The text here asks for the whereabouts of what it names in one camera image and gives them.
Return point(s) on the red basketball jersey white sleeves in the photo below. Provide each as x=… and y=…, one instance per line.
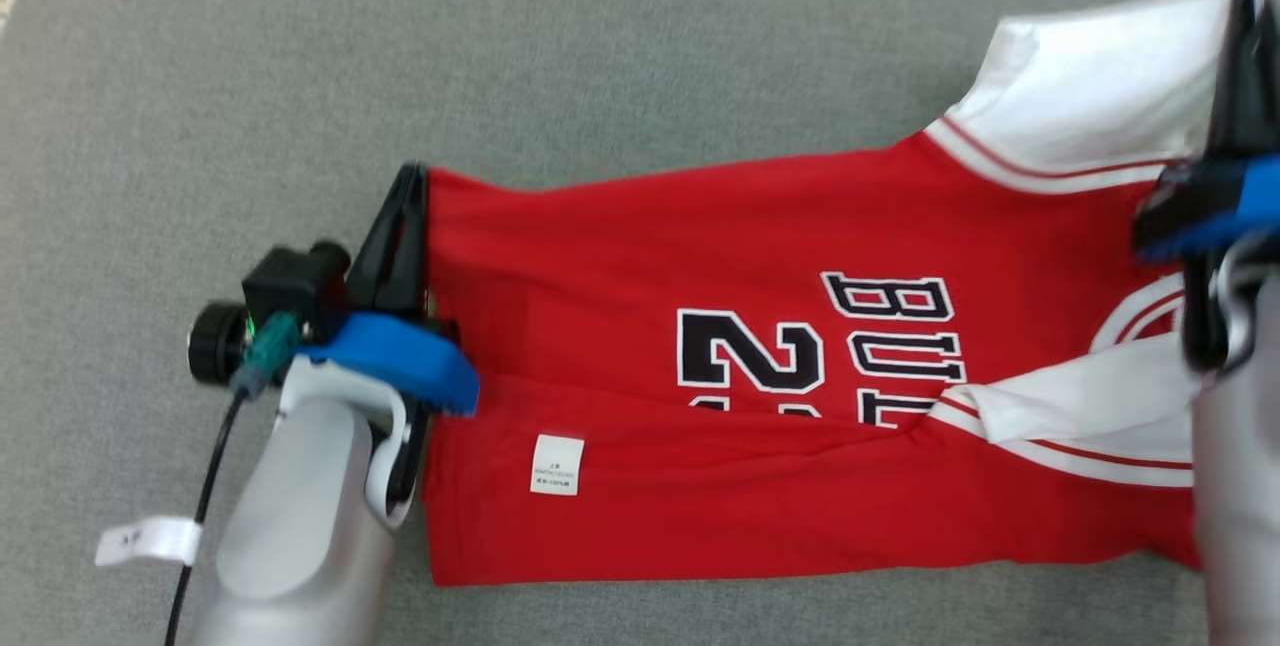
x=650, y=276

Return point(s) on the black cylindrical left gripper knob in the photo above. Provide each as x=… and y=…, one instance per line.
x=215, y=346

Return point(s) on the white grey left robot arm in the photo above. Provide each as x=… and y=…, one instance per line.
x=300, y=526

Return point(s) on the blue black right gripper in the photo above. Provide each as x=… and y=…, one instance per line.
x=1210, y=206

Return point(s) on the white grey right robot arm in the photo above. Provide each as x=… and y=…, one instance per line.
x=1240, y=486

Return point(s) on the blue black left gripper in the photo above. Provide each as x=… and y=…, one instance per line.
x=410, y=361

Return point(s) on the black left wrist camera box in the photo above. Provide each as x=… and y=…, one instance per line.
x=295, y=286

